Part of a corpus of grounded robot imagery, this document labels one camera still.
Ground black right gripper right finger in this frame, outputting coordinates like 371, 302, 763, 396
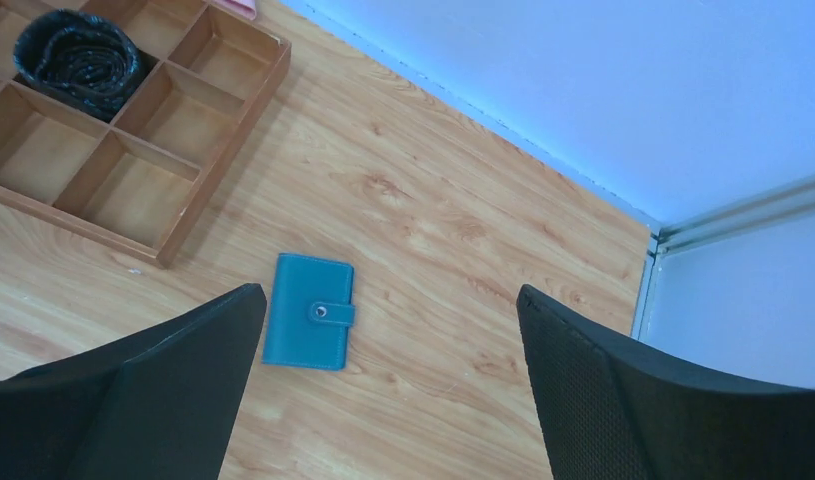
517, 285, 815, 479

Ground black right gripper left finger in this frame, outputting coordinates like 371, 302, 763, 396
0, 283, 267, 479

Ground teal leather card holder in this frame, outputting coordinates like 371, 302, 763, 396
262, 253, 356, 371

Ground wooden compartment tray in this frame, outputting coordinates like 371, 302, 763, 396
0, 1, 291, 267

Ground rolled dark dotted tie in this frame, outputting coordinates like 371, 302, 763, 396
13, 9, 150, 122

